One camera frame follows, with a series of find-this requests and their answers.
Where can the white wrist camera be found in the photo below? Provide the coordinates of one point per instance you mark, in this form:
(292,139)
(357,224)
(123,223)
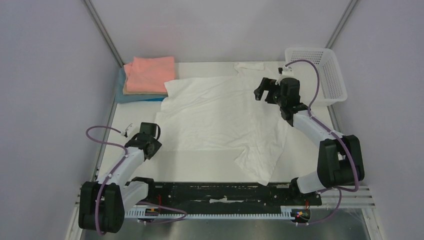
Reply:
(128,130)
(285,72)

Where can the white plastic basket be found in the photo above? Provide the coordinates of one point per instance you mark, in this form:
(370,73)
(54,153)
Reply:
(332,88)

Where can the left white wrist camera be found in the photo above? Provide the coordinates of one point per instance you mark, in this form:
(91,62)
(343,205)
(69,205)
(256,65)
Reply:
(128,130)

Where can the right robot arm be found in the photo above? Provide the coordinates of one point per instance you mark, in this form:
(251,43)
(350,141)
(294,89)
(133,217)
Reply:
(339,161)

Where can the folded pink t shirt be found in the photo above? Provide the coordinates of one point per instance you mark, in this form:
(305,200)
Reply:
(149,74)

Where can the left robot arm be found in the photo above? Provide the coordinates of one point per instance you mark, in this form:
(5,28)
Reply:
(105,201)

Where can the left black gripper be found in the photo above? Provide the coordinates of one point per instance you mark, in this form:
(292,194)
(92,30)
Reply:
(157,145)

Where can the aluminium frame rail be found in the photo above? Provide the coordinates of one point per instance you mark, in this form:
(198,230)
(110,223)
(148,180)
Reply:
(360,199)

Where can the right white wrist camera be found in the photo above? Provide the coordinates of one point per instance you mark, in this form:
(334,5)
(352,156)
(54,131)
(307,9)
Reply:
(285,72)

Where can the white t shirt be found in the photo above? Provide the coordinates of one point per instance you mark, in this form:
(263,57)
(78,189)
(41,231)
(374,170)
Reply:
(214,113)

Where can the white slotted cable duct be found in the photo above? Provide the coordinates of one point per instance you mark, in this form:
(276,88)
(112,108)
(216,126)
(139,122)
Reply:
(141,212)

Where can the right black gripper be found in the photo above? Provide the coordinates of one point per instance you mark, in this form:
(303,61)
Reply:
(269,91)

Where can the folded blue t shirt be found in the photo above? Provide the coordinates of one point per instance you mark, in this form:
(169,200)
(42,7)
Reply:
(121,98)

